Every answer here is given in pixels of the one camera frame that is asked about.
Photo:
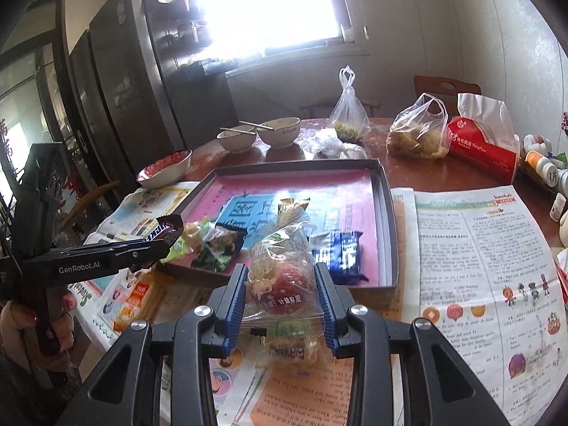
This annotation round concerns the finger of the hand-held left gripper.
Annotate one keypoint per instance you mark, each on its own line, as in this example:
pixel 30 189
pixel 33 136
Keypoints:
pixel 133 244
pixel 148 262

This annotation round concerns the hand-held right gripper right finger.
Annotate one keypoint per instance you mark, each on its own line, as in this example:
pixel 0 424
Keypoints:
pixel 327 315

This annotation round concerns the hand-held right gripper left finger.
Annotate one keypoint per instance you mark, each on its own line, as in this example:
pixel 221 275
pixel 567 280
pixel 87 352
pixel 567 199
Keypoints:
pixel 233 315

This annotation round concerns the lime green snack packet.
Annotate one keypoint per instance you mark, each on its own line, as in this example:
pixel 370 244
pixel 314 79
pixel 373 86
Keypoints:
pixel 179 248

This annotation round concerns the orange rice cracker packet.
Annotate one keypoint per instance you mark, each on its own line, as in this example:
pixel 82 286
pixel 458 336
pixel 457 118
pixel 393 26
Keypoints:
pixel 142 295

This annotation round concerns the brown chocolate bar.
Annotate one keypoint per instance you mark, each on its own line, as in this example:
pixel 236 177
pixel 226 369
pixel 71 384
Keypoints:
pixel 166 228

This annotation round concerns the clear packet with red label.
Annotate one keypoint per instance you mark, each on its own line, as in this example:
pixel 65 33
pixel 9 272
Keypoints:
pixel 282 284

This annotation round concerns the blue cookie packet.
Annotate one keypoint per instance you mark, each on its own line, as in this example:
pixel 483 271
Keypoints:
pixel 339 257

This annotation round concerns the clear packet of yellow pastry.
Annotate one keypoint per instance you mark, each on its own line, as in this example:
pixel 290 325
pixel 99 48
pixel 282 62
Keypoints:
pixel 199 230

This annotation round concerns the dark green snack packet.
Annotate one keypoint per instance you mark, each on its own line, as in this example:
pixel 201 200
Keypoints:
pixel 219 248

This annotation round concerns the dark cardboard box tray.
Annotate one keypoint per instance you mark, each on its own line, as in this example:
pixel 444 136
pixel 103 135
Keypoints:
pixel 386 230

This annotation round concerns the person's left forearm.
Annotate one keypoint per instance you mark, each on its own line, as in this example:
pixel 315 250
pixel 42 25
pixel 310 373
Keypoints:
pixel 35 399

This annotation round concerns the person's left hand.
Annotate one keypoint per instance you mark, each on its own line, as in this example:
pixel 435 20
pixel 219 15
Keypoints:
pixel 26 328

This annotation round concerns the colourful newspaper sheet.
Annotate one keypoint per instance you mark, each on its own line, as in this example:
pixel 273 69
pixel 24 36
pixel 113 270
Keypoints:
pixel 133 213

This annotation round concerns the wooden chair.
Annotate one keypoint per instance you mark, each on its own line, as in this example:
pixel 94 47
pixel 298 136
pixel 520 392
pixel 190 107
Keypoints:
pixel 95 195
pixel 443 86

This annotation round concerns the red patterned bowl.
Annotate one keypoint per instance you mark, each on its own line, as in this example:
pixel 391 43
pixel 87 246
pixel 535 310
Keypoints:
pixel 162 171

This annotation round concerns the newspaper sheet with orange block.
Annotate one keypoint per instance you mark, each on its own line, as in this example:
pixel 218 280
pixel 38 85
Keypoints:
pixel 288 399

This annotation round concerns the pink and blue workbook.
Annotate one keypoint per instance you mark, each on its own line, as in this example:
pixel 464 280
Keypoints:
pixel 310 191

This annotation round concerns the white bowl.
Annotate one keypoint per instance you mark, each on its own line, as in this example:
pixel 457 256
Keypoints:
pixel 237 141
pixel 279 133

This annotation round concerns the wooden chopstick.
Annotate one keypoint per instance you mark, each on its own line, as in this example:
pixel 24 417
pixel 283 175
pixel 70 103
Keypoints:
pixel 237 130
pixel 257 125

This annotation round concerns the newspaper sheet with cartoon figures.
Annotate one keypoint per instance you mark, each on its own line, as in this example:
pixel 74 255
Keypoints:
pixel 479 284

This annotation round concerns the dark refrigerator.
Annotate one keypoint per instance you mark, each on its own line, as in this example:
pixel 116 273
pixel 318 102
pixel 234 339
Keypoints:
pixel 124 75

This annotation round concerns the crumpled white plastic bag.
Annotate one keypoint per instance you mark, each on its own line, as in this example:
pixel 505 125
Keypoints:
pixel 328 144

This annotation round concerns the tall tied clear plastic bag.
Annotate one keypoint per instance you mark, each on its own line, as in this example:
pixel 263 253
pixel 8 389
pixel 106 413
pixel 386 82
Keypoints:
pixel 348 115

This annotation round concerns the plastic bag of yellow food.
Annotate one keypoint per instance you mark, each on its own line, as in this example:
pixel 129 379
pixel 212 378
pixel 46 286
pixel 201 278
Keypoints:
pixel 417 135

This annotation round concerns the red tissue pack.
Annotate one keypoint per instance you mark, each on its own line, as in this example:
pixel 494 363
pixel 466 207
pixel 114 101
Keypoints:
pixel 483 151

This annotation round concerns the small white bottle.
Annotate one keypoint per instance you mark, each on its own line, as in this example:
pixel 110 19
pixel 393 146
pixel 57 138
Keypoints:
pixel 557 207

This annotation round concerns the orange medicine bottle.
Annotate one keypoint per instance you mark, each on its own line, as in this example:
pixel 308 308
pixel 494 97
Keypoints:
pixel 541 166

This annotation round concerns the white medicine bottle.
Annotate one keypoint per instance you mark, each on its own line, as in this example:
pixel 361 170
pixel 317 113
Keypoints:
pixel 537 143

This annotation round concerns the window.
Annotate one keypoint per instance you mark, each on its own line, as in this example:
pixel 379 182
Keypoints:
pixel 275 9

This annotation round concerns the beaded tree ornament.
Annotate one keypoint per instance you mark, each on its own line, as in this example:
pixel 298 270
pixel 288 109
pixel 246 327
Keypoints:
pixel 565 124

